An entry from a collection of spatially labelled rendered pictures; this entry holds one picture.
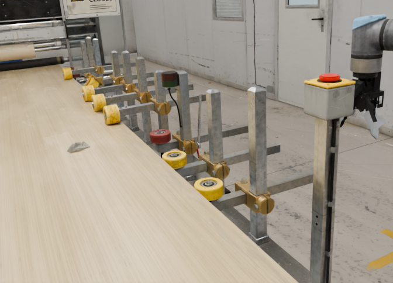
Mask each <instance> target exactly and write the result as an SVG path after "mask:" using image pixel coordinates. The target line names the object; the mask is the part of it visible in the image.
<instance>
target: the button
mask: <svg viewBox="0 0 393 283"><path fill-rule="evenodd" d="M319 80H321V81H323V82H335V81H338V80H340V75H339V74H321V75H320V76H319Z"/></svg>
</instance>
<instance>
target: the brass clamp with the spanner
mask: <svg viewBox="0 0 393 283"><path fill-rule="evenodd" d="M172 138H173V139H176V140H178V150H179V151H183V152H185V153H186V154H194V153H195V152H196V151H197V145H196V143H195V140H194V139H192V140H187V141H183V140H181V138H180V134H179V135H177V134H172Z"/></svg>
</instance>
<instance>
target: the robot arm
mask: <svg viewBox="0 0 393 283"><path fill-rule="evenodd" d="M386 18H387V17H386V15H371V16H362V17H358V18H355V20H354V21H353V28H352V30H351V31H352V41H351V57H350V71H351V72H353V77H356V78H358V80H356V79H352V81H355V82H356V83H355V84H354V85H355V89H354V105H353V113H355V111H356V110H354V109H358V110H359V111H360V112H363V111H364V110H366V112H365V114H364V118H365V120H366V121H367V122H368V127H369V129H370V130H371V135H372V136H373V137H374V138H375V139H378V134H379V131H378V128H380V127H381V126H382V125H384V124H385V120H384V118H382V117H379V116H378V115H377V114H376V111H375V109H376V107H377V108H380V107H383V101H384V91H382V90H380V82H381V67H382V54H383V51H393V19H386ZM380 96H382V103H381V104H379V103H380V101H379V98H380ZM377 99H378V100H377ZM347 117H349V116H346V117H343V118H340V127H342V126H343V124H344V121H345V120H346V119H347Z"/></svg>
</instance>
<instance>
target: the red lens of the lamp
mask: <svg viewBox="0 0 393 283"><path fill-rule="evenodd" d="M161 79H162V80H164V81H169V80H176V79H178V73H177V72H176V73H174V74H162V73H161Z"/></svg>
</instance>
